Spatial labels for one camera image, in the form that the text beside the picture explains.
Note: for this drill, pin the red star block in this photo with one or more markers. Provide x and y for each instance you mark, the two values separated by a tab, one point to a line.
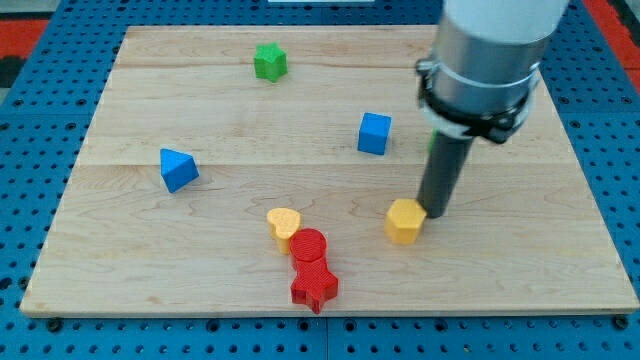
314	284

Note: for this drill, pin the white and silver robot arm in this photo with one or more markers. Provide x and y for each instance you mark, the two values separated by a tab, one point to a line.
481	73

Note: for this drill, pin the red circle block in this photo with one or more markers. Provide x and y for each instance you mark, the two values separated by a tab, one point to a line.
308	245

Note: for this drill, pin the green star block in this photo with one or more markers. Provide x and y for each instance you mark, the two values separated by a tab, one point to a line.
270	62

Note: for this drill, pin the yellow heart block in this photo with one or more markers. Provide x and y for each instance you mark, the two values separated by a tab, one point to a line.
283	224

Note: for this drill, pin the blue cube block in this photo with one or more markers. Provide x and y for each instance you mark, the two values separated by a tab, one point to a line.
373	133

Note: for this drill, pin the light wooden board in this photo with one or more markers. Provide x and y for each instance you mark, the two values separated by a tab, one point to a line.
521	236

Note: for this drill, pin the yellow pentagon block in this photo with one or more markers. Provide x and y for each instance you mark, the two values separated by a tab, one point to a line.
404	220

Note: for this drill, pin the green block behind rod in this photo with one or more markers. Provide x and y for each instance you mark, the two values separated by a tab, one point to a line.
432	140

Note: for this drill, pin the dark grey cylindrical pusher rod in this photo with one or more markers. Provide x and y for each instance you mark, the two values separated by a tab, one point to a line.
441	173

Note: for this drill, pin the blue triangle block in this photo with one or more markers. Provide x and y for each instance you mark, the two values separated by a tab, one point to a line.
177	169

